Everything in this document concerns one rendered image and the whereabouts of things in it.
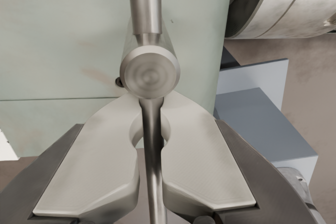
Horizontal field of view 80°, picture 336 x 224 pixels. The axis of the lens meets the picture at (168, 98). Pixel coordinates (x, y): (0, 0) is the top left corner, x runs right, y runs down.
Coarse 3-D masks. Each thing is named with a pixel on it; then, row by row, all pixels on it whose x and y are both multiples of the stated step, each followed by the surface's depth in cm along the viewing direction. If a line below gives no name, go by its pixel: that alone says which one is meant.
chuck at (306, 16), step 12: (300, 0) 21; (312, 0) 21; (324, 0) 21; (288, 12) 22; (300, 12) 22; (312, 12) 22; (324, 12) 23; (276, 24) 24; (288, 24) 25; (300, 24) 25; (312, 24) 25; (324, 24) 25; (264, 36) 29; (276, 36) 29; (288, 36) 29; (300, 36) 29; (312, 36) 30
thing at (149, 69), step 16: (128, 32) 9; (128, 48) 7; (144, 48) 7; (160, 48) 7; (128, 64) 7; (144, 64) 7; (160, 64) 7; (176, 64) 7; (128, 80) 7; (144, 80) 7; (160, 80) 7; (176, 80) 7; (144, 96) 8; (160, 96) 8
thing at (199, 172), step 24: (168, 96) 11; (168, 120) 9; (192, 120) 9; (168, 144) 8; (192, 144) 8; (216, 144) 8; (168, 168) 7; (192, 168) 7; (216, 168) 7; (168, 192) 7; (192, 192) 6; (216, 192) 6; (240, 192) 6; (192, 216) 7
